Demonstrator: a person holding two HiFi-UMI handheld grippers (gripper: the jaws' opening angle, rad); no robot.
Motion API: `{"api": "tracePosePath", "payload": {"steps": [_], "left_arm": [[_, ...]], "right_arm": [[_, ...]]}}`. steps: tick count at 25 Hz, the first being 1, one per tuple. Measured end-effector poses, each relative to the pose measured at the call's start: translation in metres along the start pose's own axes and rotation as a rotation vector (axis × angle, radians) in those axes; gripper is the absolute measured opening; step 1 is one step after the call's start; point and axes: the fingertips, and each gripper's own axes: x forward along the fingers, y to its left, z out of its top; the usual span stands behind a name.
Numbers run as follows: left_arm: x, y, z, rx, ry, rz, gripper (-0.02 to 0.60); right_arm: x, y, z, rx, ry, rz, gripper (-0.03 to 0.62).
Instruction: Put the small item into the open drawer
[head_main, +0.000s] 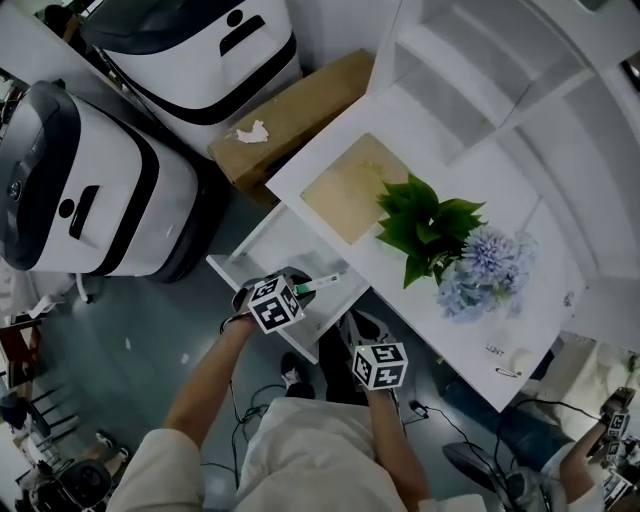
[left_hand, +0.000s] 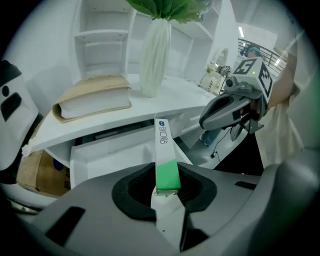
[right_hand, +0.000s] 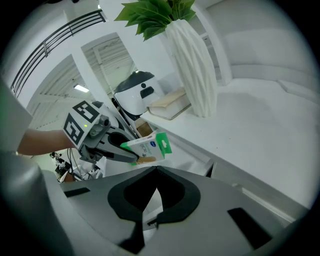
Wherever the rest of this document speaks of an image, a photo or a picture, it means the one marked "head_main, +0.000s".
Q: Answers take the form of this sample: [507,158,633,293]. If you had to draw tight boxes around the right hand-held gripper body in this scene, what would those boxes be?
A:
[348,339,410,394]

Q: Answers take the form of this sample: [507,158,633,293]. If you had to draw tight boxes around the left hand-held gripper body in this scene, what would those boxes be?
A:
[231,267,320,335]

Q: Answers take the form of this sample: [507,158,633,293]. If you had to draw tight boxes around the green and white small packet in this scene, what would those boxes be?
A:
[294,272,347,296]

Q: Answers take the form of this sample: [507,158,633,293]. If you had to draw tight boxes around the white drawer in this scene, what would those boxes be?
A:
[205,202,372,365]

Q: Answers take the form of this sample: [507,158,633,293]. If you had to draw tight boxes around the person's right forearm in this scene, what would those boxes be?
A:
[367,389,432,501]

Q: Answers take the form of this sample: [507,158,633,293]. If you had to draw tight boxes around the person's left forearm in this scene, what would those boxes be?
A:
[163,314,262,442]

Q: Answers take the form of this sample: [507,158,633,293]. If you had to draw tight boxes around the person's black trousers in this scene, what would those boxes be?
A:
[317,327,362,402]

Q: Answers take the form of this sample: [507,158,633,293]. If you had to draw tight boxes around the person's black shoe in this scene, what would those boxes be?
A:
[279,351,307,390]

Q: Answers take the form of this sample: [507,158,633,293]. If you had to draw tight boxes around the white desk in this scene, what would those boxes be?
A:
[264,79,590,414]

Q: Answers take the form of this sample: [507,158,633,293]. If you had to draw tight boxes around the person's white shirt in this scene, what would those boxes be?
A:
[106,396,482,512]

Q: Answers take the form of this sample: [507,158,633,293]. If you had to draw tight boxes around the blue flower bouquet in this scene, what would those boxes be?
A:
[374,172,542,322]

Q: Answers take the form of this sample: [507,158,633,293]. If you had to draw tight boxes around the tan wooden board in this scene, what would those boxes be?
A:
[298,132,407,246]

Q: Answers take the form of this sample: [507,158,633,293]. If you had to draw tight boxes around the white black wheeled robot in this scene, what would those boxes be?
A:
[82,0,302,157]
[0,79,202,282]

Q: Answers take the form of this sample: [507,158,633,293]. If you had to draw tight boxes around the white office chair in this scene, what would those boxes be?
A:
[28,272,110,322]

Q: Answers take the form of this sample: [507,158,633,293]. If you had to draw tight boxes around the brown cardboard box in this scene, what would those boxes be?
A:
[207,48,377,202]

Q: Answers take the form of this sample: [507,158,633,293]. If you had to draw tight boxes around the white crumpled cloth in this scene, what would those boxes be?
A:
[549,338,640,402]

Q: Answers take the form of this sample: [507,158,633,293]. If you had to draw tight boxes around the dark wooden table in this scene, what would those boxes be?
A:
[0,318,44,390]

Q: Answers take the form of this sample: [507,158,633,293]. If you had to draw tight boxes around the black round device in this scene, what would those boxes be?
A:
[56,458,112,507]

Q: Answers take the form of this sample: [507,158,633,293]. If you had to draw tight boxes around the black floor cable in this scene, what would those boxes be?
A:
[409,397,604,484]
[219,382,284,454]

